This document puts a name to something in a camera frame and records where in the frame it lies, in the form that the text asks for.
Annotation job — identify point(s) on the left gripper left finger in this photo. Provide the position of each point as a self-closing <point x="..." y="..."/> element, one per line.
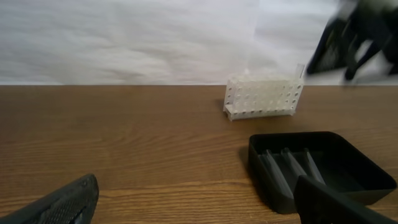
<point x="62" y="202"/>

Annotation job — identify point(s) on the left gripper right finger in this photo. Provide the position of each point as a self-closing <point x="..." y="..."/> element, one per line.
<point x="323" y="205"/>

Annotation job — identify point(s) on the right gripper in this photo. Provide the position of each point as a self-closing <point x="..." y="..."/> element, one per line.
<point x="373" y="21"/>

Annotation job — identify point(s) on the clear test tube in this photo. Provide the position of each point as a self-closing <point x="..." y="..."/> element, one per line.
<point x="313" y="166"/>
<point x="292" y="161"/>
<point x="277" y="172"/>
<point x="300" y="71"/>

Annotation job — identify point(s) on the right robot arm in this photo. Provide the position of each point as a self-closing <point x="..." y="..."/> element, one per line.
<point x="393" y="53"/>

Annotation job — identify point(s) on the black tray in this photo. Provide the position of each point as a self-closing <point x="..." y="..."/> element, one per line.
<point x="351" y="174"/>

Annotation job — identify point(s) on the white test tube rack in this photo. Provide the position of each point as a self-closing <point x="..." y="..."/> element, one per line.
<point x="264" y="98"/>

